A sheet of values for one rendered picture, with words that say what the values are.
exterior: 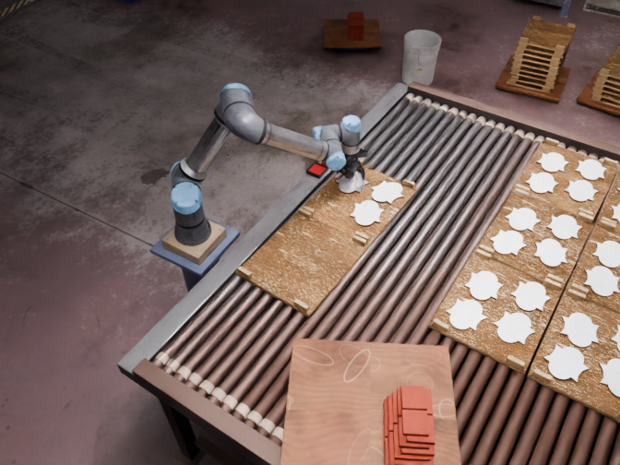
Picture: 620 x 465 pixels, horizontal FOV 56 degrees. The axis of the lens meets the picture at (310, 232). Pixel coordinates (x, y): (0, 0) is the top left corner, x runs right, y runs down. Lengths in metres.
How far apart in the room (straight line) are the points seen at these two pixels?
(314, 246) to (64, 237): 2.07
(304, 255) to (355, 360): 0.57
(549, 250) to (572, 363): 0.50
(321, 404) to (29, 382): 1.93
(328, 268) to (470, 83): 3.17
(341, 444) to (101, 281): 2.22
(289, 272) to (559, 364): 1.00
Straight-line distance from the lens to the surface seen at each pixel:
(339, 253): 2.29
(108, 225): 3.94
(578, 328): 2.24
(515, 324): 2.17
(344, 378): 1.85
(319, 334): 2.08
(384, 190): 2.54
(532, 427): 2.02
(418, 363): 1.90
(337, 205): 2.47
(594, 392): 2.13
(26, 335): 3.56
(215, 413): 1.92
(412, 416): 1.65
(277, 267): 2.24
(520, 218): 2.54
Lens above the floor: 2.65
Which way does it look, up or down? 47 degrees down
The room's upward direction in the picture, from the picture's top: 1 degrees counter-clockwise
